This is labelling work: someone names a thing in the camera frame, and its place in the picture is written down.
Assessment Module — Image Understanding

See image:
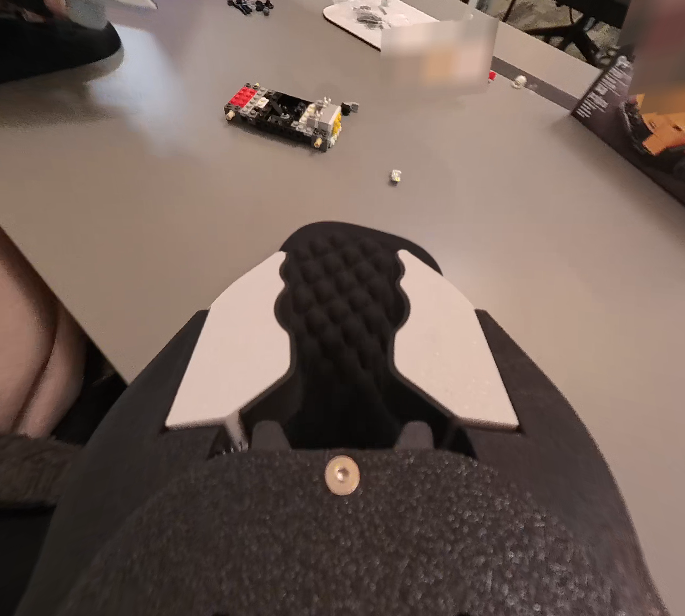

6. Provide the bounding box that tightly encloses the beige hoodie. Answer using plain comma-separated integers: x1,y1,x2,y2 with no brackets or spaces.
0,228,89,440

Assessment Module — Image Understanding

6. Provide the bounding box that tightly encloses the toy car set box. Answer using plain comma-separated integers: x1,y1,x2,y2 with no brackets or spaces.
570,51,685,206

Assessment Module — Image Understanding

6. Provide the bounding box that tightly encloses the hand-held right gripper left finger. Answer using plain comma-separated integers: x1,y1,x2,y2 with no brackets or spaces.
165,250,294,450

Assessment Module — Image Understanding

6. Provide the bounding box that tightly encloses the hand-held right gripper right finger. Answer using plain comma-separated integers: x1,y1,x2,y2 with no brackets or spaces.
392,249,520,432

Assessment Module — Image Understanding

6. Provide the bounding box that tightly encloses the clear bag of pieces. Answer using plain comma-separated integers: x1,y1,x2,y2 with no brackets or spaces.
350,5,396,29

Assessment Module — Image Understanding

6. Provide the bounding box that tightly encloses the grey desk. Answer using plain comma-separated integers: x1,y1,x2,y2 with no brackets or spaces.
0,0,685,616

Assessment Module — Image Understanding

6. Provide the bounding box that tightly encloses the dark fleece jacket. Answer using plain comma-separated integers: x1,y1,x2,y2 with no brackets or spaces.
0,434,81,510

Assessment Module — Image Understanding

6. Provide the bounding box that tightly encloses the person's left forearm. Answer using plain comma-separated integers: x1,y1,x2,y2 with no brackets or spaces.
0,16,123,84

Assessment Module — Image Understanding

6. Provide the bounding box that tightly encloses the toy brick car chassis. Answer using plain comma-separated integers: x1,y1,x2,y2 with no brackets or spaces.
223,83,360,151

